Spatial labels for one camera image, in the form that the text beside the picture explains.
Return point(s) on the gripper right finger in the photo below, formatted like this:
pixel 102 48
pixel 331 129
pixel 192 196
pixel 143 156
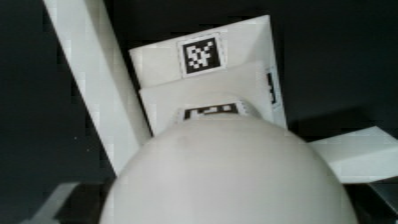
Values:
pixel 384 203

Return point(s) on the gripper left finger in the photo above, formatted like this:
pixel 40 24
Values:
pixel 45 216

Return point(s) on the white lamp bulb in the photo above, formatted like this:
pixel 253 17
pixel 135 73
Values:
pixel 226 171

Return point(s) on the white lamp base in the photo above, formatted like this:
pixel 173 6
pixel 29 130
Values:
pixel 208 73

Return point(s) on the white U-shaped frame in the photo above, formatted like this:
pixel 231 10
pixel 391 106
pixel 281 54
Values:
pixel 359 152

